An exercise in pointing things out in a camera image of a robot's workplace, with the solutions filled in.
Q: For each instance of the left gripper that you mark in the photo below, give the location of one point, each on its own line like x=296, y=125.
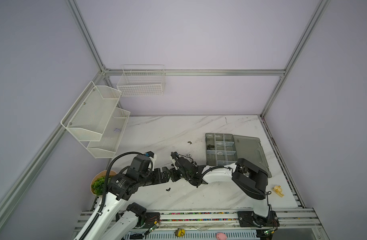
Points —
x=157, y=179

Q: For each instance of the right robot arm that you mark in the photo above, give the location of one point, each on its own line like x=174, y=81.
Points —
x=251, y=179

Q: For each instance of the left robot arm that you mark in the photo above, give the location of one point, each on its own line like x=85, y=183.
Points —
x=118, y=189

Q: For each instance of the grey plastic organizer box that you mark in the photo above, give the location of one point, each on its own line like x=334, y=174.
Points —
x=229, y=148

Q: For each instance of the yellow small object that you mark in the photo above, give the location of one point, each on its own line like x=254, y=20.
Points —
x=179, y=233

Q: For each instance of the lower white mesh shelf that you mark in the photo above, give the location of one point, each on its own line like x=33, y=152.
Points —
x=107, y=147

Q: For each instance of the white mesh shelf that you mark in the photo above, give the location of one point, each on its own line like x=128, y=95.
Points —
x=107, y=147
x=87, y=119

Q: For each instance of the pink small object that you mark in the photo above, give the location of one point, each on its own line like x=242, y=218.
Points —
x=221, y=236

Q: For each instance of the potted green plant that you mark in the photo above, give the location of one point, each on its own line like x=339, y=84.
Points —
x=97, y=183

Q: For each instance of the upper white mesh shelf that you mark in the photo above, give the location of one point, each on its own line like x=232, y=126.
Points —
x=87, y=119

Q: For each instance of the yellow toy figure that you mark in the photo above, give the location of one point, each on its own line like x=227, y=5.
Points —
x=278, y=190

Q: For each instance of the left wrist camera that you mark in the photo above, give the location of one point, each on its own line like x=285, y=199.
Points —
x=151, y=160

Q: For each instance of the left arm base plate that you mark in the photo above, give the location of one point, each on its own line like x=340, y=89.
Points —
x=147, y=220

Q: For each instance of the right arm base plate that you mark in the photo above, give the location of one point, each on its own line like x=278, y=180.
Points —
x=250, y=219

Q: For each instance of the white wire basket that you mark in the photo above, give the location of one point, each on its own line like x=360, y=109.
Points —
x=142, y=80

